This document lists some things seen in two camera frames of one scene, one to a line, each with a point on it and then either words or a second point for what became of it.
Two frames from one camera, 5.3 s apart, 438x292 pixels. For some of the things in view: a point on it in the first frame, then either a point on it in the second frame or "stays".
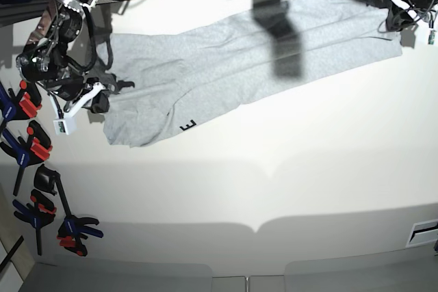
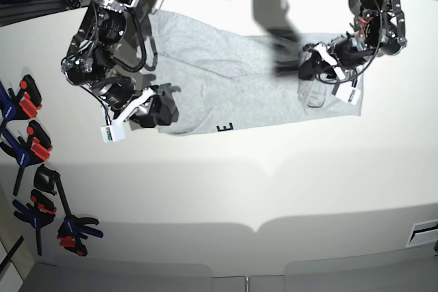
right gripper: x=61 y=80 -> x=163 y=111
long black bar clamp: x=73 y=227 stays
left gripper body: x=397 y=18 -> x=344 y=53
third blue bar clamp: x=40 y=215 stays
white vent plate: x=423 y=232 stays
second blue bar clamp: x=37 y=148 stays
